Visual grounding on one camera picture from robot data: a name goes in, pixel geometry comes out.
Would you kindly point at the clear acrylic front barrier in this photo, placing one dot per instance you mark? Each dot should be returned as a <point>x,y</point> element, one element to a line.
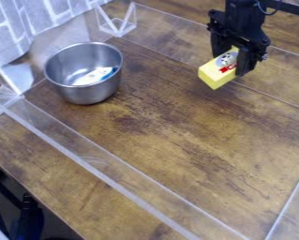
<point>175,211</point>

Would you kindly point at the stainless steel bowl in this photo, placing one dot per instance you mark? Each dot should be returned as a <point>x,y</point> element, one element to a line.
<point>85,72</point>

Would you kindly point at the clear acrylic triangular bracket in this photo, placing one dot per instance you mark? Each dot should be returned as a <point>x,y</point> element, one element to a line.
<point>115,26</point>

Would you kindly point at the clear acrylic left bracket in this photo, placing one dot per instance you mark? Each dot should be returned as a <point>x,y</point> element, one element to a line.
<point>8,97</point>

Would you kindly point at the grey brick pattern cloth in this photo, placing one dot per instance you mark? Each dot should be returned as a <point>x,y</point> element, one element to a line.
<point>26,18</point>

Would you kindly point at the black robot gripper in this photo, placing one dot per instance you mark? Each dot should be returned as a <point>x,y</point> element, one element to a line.
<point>237,27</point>

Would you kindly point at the yellow butter block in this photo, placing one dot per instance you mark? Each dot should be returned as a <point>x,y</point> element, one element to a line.
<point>218,71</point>

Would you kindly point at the black table leg frame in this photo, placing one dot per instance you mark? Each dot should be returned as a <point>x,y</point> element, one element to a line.
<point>27,227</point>

